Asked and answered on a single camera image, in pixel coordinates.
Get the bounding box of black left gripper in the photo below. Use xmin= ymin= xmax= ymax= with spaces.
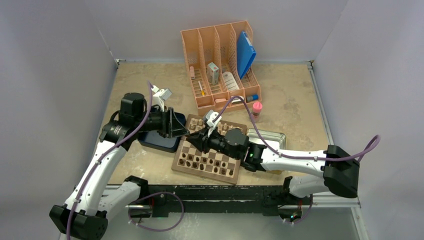
xmin=134 ymin=105 xmax=189 ymax=138

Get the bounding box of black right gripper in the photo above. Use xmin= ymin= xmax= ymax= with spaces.
xmin=187 ymin=125 xmax=241 ymax=160

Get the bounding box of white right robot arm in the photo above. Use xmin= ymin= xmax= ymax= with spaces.
xmin=186 ymin=128 xmax=360 ymax=204

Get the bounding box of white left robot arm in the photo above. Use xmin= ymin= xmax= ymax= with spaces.
xmin=49 ymin=89 xmax=189 ymax=240

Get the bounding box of light chess pieces row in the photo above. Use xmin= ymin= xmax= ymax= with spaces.
xmin=187 ymin=118 xmax=245 ymax=135

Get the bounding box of wooden chess board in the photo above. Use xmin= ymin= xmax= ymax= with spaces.
xmin=171 ymin=114 xmax=248 ymax=185

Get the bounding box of dark blue tin tray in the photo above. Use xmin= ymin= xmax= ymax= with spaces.
xmin=138 ymin=131 xmax=182 ymax=153

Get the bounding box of yellow pen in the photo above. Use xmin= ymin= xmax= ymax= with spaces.
xmin=198 ymin=80 xmax=206 ymax=97

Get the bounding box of white stapler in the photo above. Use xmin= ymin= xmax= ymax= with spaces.
xmin=231 ymin=98 xmax=243 ymax=105

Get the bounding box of white labelled packet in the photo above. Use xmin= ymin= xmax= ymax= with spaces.
xmin=222 ymin=71 xmax=240 ymax=92

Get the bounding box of white red small box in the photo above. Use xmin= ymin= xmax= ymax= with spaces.
xmin=206 ymin=62 xmax=220 ymax=85

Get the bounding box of pink cap bottle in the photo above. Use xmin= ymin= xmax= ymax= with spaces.
xmin=250 ymin=101 xmax=263 ymax=122

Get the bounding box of blue cap glue stick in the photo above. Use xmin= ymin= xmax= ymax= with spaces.
xmin=245 ymin=94 xmax=259 ymax=103

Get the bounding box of orange file organizer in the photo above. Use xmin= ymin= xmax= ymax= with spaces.
xmin=180 ymin=21 xmax=262 ymax=115

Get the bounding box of blue folder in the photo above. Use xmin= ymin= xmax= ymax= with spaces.
xmin=236 ymin=30 xmax=257 ymax=79

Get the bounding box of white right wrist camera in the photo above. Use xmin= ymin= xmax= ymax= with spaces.
xmin=203 ymin=110 xmax=222 ymax=137

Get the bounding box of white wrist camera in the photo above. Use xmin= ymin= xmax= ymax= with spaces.
xmin=203 ymin=110 xmax=222 ymax=137
xmin=151 ymin=85 xmax=172 ymax=112

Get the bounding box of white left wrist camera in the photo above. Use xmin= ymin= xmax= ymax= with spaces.
xmin=151 ymin=85 xmax=172 ymax=112

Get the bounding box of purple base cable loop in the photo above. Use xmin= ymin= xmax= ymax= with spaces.
xmin=127 ymin=191 xmax=185 ymax=233

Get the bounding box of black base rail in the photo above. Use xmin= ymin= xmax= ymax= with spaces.
xmin=131 ymin=184 xmax=312 ymax=218

